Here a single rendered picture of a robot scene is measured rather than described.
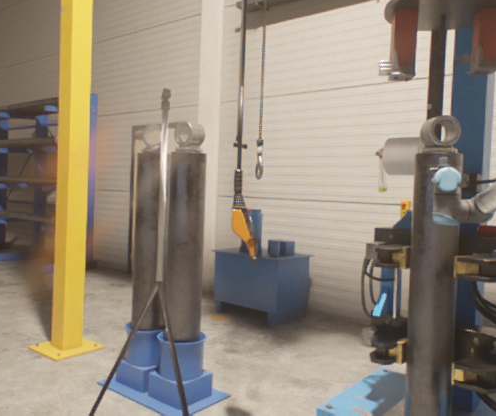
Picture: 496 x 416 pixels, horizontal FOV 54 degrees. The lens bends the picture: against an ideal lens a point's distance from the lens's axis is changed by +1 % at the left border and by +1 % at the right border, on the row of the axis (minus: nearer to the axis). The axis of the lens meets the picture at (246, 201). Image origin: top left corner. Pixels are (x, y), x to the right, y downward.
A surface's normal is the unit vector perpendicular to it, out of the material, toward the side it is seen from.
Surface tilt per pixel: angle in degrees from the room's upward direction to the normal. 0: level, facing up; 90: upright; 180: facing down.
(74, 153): 90
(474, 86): 90
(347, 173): 90
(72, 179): 90
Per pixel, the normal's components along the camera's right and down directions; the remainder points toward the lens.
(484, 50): -0.12, 0.02
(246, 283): -0.63, 0.00
